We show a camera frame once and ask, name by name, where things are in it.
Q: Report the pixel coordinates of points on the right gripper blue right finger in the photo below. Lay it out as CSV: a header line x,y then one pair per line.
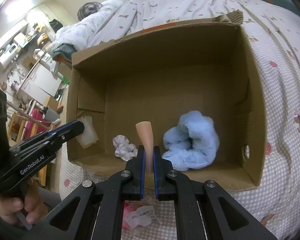
x,y
164,190

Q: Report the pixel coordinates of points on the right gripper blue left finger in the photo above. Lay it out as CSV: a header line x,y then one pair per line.
x,y
134,189

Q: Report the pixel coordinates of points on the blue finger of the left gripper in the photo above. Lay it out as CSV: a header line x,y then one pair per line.
x,y
74,126

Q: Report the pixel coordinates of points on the pink plush toy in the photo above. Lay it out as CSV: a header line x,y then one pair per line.
x,y
128,208

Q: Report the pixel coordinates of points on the white paper label tag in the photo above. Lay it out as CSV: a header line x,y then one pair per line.
x,y
143,216

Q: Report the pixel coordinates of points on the white sock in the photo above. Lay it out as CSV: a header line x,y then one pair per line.
x,y
124,149

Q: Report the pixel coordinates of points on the light blue fluffy plush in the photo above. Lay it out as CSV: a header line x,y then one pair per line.
x,y
192,144

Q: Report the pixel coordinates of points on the beige rubber tube piece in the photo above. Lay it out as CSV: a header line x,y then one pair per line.
x,y
145,133

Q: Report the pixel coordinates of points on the brown cardboard box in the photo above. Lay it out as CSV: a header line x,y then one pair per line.
x,y
163,72
64,70

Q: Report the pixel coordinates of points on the person left hand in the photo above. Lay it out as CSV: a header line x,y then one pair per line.
x,y
33,204

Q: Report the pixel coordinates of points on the wooden chair red cushion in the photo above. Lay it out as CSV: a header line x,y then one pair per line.
x,y
26,123

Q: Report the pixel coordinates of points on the white kitchen cabinet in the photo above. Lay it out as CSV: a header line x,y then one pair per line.
x,y
39,85

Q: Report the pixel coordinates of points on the green dustpan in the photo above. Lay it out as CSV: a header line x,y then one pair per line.
x,y
65,80

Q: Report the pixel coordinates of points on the brown cardboard box beside bed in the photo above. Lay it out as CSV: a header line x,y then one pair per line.
x,y
64,70

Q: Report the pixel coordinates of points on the white folded duvet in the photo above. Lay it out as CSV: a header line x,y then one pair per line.
x,y
80,34

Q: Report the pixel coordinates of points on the striped grey beanie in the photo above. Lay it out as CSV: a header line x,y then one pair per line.
x,y
88,9

